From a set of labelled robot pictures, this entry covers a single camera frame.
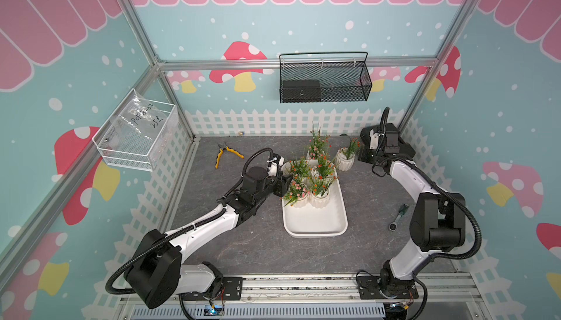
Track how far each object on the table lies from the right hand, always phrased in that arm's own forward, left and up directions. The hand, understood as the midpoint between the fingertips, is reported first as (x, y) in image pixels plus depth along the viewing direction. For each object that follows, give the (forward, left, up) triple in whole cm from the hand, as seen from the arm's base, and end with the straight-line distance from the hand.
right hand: (361, 150), depth 94 cm
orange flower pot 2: (-8, +16, -2) cm, 19 cm away
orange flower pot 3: (-18, +19, -8) cm, 27 cm away
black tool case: (-8, +2, +7) cm, 11 cm away
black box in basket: (+14, +26, +21) cm, 36 cm away
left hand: (-16, +32, +4) cm, 36 cm away
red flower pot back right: (+3, +5, -8) cm, 10 cm away
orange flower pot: (-9, +27, -1) cm, 28 cm away
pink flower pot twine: (-21, +28, 0) cm, 35 cm away
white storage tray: (-25, +15, -15) cm, 33 cm away
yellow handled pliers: (+13, +67, -13) cm, 69 cm away
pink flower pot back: (+4, +18, 0) cm, 19 cm away
